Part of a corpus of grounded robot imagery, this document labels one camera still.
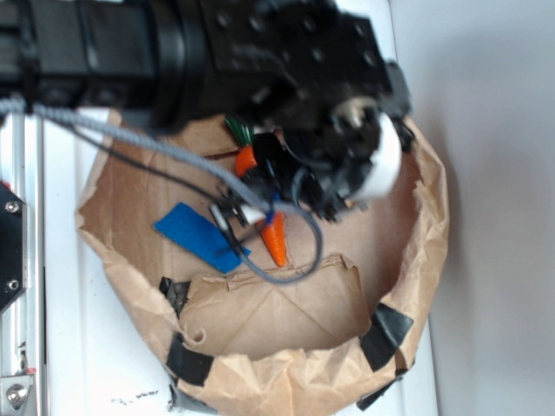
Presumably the black mounting plate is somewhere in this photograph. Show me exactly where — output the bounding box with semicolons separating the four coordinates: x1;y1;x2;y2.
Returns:
1;181;27;315

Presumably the aluminium frame rail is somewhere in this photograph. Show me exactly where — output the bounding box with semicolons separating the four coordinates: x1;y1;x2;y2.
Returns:
1;114;49;415

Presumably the thin black cable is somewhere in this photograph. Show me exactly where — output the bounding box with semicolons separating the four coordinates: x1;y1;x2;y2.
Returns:
55;119;248;257

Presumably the brown paper bag tray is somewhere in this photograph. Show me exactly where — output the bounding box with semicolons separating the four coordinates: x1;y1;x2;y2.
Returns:
76;133;449;415

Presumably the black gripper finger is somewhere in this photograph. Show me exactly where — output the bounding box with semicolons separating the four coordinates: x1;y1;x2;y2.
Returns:
242;133;295;201

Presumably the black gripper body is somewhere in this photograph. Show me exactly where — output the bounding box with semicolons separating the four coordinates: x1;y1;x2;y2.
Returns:
284;97;406;221

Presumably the orange toy carrot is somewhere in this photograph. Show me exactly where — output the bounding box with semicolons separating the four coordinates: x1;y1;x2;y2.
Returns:
225;115;287;267

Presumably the blue felt rectangle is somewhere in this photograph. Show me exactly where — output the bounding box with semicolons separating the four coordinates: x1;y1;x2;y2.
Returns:
153;203;242;274

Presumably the grey braided cable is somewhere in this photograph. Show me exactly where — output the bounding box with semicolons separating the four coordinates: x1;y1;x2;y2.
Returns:
0;97;324;286

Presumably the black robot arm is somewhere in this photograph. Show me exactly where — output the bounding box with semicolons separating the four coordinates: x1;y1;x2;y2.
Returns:
1;1;410;220

